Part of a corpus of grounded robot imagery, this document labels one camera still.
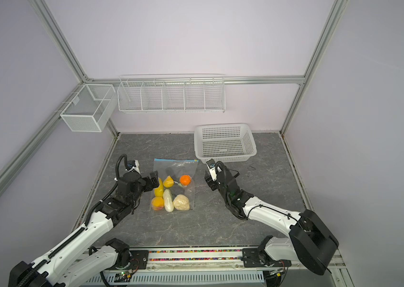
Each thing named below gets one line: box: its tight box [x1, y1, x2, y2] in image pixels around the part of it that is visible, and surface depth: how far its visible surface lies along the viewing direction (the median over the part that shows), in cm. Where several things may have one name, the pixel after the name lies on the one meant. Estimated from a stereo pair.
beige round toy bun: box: [172, 193, 190, 211], surface depth 86 cm
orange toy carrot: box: [179, 174, 192, 186], surface depth 96 cm
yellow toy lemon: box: [163, 175, 174, 188], surface depth 95 cm
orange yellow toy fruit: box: [151, 196, 165, 212], surface depth 87 cm
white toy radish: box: [162, 188, 174, 213], surface depth 88 cm
